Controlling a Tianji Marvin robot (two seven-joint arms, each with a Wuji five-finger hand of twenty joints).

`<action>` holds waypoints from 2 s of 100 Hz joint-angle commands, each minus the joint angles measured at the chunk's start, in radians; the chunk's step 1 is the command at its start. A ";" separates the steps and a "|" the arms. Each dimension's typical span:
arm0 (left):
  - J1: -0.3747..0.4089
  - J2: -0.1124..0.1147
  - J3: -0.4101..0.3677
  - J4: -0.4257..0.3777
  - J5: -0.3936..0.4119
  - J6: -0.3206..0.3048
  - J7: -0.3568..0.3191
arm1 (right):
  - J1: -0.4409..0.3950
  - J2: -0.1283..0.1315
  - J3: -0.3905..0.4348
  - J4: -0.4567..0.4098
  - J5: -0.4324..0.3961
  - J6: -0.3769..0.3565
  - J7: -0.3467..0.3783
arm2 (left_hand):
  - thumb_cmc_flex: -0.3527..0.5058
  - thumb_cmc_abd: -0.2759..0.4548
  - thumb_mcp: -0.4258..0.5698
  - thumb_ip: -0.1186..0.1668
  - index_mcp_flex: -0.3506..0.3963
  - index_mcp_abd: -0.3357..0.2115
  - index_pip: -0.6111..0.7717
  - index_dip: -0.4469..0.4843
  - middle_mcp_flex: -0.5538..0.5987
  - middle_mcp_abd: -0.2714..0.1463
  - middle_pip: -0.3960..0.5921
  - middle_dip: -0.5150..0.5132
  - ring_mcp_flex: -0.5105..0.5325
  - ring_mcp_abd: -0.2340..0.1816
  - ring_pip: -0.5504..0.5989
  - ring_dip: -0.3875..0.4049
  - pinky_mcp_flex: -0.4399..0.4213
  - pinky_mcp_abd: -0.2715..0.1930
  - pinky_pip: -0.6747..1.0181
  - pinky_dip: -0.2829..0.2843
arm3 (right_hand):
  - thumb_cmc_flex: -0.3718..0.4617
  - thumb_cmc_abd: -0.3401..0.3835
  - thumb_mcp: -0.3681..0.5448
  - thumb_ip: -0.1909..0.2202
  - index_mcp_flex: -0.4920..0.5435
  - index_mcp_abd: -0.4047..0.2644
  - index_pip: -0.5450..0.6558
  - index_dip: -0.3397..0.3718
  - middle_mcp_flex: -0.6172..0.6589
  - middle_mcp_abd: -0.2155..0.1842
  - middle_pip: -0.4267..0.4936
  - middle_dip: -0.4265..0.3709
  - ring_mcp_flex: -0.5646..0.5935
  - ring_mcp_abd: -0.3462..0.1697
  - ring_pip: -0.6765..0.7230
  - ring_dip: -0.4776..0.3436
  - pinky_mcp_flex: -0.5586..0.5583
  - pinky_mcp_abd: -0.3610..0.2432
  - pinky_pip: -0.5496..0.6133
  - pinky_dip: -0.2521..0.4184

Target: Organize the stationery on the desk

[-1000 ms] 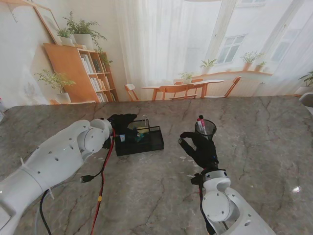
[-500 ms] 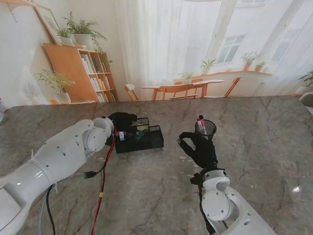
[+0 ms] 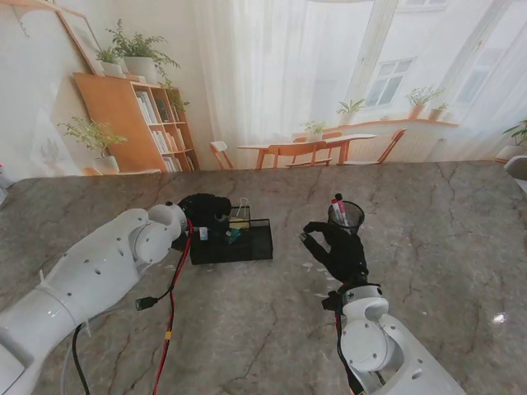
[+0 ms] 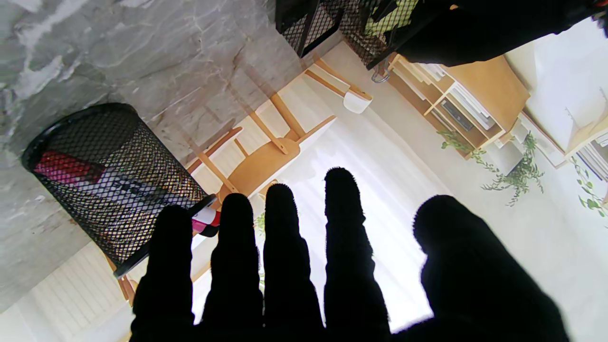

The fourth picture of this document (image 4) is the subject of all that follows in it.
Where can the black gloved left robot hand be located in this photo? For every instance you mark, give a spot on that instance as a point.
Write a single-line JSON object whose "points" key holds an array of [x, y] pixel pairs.
{"points": [[498, 28]]}

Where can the red capped white marker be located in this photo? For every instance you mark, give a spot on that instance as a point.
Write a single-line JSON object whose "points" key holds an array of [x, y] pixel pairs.
{"points": [[209, 216]]}

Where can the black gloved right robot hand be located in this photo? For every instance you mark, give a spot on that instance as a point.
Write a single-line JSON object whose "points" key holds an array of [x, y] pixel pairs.
{"points": [[475, 270]]}

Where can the black mesh desk organizer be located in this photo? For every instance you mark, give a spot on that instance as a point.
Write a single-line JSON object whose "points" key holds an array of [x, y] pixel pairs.
{"points": [[304, 14]]}

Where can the yellow-green binder clip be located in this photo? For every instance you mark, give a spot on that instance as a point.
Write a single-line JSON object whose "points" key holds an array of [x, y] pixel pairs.
{"points": [[389, 19]]}

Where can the black mesh pen cup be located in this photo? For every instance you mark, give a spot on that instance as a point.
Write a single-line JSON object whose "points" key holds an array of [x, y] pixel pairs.
{"points": [[123, 204]]}

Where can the printed room scene backdrop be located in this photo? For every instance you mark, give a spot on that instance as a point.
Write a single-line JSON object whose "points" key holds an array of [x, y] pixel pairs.
{"points": [[380, 142]]}

